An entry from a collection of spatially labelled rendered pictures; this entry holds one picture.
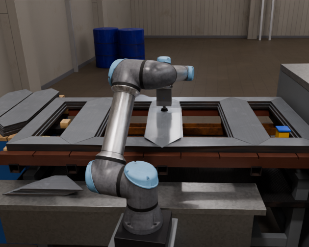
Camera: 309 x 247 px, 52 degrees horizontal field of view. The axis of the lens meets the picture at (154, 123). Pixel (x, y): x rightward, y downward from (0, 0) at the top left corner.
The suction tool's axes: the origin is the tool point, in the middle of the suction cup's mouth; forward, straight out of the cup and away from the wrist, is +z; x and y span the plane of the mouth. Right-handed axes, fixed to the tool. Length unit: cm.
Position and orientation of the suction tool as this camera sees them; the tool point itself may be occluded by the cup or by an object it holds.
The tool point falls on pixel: (164, 112)
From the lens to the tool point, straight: 183.8
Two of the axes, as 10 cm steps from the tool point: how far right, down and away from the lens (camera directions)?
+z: 0.2, 9.2, 3.8
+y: -9.9, -0.2, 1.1
